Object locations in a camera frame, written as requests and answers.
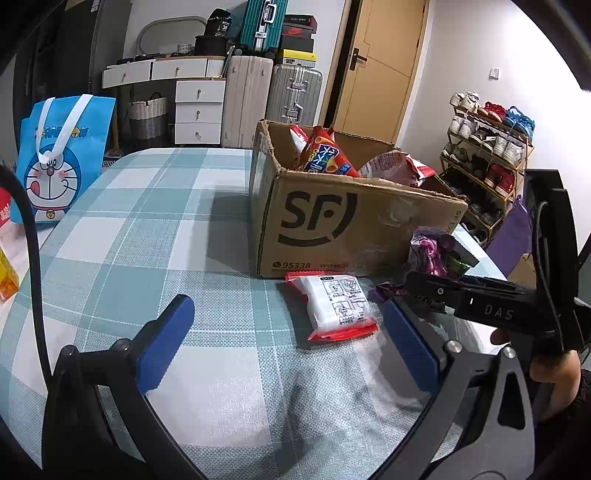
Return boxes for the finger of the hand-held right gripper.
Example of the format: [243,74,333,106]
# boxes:
[462,276,528,296]
[405,271,536,330]

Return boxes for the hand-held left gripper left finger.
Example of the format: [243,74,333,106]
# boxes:
[44,294,206,480]

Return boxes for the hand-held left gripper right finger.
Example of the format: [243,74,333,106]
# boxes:
[369,298,536,480]

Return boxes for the purple snack packet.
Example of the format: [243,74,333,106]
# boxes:
[375,226,480,311]

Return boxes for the small red white snack packet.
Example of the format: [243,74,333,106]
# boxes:
[284,271,379,342]

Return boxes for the brown cardboard box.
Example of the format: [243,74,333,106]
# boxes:
[248,119,469,280]

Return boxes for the white snack bag red edges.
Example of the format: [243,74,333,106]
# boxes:
[359,150,437,188]

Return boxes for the red chip bag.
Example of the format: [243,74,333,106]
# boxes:
[299,126,363,178]

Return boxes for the person's right forearm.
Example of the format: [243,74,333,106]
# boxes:
[536,369,591,423]

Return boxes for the person's right hand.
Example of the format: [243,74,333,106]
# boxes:
[490,329,583,384]

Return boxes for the purple bag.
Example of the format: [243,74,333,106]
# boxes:
[486,196,539,278]

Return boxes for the metal shoe rack with shoes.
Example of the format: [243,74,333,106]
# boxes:
[438,91,536,245]

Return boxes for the checked teal tablecloth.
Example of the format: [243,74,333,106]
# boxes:
[0,148,513,480]

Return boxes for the blue cartoon tote bag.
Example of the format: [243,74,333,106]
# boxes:
[10,93,117,224]

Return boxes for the woven laundry basket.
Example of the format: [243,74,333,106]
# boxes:
[128,92,168,141]

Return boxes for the white drawer cabinet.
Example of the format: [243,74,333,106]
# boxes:
[174,79,227,145]

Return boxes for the wooden door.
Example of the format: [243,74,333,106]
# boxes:
[330,0,428,144]

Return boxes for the white suitcase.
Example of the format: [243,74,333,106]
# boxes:
[221,54,274,149]

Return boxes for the silver suitcase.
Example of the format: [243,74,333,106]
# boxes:
[265,64,323,127]

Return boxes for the white desk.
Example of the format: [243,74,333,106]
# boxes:
[102,58,227,89]

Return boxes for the yellow black shoe box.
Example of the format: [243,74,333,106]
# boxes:
[276,48,318,68]

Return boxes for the black shoe box red logo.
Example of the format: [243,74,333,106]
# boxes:
[283,14,318,38]

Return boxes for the black bag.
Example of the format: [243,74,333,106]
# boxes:
[203,9,241,40]

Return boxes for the teal suitcase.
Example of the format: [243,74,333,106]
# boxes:
[240,0,289,52]

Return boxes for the black cable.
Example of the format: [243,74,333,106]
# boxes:
[0,164,56,379]

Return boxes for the white oval frame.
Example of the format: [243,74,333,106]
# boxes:
[139,16,208,58]

